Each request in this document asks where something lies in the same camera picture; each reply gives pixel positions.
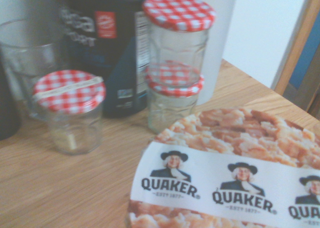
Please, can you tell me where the Quaker oats container lid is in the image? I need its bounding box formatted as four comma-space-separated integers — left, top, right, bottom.
124, 107, 320, 228

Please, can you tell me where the black shaker bottle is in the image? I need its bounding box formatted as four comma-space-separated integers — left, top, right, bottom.
0, 61, 23, 142

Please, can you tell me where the black Vega Sport tub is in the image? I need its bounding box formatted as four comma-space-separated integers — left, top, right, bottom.
58, 0, 156, 119

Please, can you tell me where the wooden door frame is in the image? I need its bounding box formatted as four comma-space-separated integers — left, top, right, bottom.
273, 0, 320, 119

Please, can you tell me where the tall clear pitcher blue lid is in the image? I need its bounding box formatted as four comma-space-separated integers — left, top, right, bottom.
154, 0, 239, 106

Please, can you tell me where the clear faceted glass tumbler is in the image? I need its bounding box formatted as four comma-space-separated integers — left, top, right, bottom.
0, 18, 66, 121

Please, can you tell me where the short jar red checked lid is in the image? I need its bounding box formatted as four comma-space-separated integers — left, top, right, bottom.
144, 62, 206, 135

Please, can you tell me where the tall jar red checked lid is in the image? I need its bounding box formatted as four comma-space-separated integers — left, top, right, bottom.
141, 0, 217, 89

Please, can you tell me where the jar taped red checked lid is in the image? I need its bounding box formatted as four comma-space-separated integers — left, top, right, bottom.
31, 69, 107, 156

